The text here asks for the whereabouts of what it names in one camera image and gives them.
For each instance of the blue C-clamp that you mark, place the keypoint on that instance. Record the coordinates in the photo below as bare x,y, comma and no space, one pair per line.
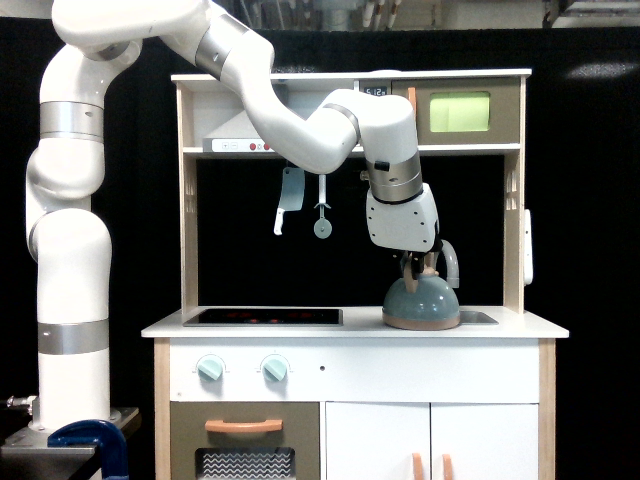
105,436

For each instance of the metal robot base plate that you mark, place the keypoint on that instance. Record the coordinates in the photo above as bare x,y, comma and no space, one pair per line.
32,440

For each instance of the white side-mounted toy phone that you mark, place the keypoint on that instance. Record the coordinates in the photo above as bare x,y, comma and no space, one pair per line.
528,270

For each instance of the right white cabinet door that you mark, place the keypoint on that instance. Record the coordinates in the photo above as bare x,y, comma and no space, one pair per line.
484,441

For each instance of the toy microwave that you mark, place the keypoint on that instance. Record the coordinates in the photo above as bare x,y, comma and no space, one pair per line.
459,111

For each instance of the right mint stove knob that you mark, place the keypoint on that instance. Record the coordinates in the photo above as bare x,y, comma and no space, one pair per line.
274,368

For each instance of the toy oven door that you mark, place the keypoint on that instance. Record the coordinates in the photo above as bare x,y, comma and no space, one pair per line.
291,452

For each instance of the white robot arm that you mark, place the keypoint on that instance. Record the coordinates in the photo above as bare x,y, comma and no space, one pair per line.
72,246

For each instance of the grey-green toy teapot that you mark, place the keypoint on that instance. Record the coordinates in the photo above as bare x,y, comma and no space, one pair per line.
426,303

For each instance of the white cabinet door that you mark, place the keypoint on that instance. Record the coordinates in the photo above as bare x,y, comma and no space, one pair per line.
377,440
484,441

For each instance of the left mint stove knob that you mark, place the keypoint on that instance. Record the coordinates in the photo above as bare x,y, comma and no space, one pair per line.
210,368

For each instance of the grey toy faucet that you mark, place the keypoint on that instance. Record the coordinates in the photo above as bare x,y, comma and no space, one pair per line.
447,258

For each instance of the toy range hood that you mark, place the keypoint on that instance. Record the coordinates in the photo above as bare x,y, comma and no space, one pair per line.
223,125

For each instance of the mint stove knob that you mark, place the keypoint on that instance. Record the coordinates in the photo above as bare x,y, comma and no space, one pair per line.
274,368
210,368

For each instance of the wooden toy kitchen frame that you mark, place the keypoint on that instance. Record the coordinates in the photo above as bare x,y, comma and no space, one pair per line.
363,360

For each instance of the black toy stove top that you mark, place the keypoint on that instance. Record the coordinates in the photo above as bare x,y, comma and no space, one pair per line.
255,316

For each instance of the toy cleaver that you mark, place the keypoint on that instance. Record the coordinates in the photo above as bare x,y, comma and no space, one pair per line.
291,196

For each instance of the toy pizza cutter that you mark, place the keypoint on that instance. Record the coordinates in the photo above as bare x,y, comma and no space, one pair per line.
322,227

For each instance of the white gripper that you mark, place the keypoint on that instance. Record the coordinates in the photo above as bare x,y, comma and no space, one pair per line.
409,226

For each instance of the grey toy sink basin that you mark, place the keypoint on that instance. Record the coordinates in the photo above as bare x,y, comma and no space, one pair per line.
476,318

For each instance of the left white cabinet door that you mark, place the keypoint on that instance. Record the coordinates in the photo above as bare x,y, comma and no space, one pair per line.
377,440

